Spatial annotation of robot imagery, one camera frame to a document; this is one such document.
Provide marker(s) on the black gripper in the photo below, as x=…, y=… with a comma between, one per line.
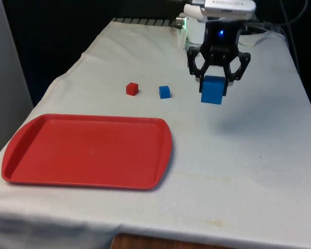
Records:
x=221, y=36

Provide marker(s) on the large blue cube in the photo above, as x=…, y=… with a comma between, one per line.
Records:
x=212, y=89

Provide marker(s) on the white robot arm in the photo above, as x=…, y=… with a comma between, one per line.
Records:
x=195, y=26

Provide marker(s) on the red tray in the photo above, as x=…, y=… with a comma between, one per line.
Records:
x=88, y=151

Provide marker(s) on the small blue cube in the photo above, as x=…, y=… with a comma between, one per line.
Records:
x=164, y=92

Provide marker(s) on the small red cube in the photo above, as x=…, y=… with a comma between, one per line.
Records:
x=132, y=89

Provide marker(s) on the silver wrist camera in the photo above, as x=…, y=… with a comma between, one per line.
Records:
x=228, y=6

